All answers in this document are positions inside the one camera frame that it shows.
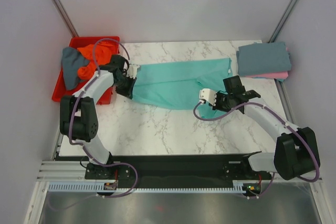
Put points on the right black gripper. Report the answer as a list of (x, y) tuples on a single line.
[(217, 107)]

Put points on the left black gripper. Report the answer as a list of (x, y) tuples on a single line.
[(127, 93)]

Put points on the teal t shirt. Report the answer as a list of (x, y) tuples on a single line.
[(176, 85)]

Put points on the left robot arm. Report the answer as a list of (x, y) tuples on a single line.
[(78, 116)]

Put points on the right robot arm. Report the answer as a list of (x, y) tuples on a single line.
[(275, 129)]

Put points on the orange t shirt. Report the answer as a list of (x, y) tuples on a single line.
[(103, 53)]

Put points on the folded grey blue shirt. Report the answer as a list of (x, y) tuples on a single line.
[(245, 52)]

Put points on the grey blue crumpled shirt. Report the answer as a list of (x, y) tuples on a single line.
[(72, 60)]

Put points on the folded pink shirt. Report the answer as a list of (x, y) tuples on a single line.
[(279, 75)]

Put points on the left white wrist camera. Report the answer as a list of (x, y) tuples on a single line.
[(133, 71)]

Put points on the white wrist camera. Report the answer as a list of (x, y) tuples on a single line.
[(133, 71), (207, 95)]

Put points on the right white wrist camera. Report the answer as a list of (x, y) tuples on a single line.
[(207, 95)]

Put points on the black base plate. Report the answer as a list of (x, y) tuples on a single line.
[(188, 183)]

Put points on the white slotted cable duct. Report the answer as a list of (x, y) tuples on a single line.
[(104, 187)]

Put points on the aluminium frame rail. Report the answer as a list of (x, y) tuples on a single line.
[(60, 170)]

